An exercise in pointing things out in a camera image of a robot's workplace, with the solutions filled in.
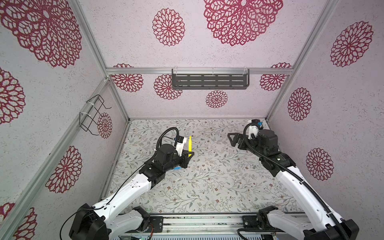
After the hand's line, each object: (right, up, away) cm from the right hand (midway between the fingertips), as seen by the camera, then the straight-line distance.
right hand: (233, 133), depth 73 cm
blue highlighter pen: (-27, -16, -5) cm, 32 cm away
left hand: (-21, -11, +3) cm, 24 cm away
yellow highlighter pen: (-21, -6, 0) cm, 22 cm away
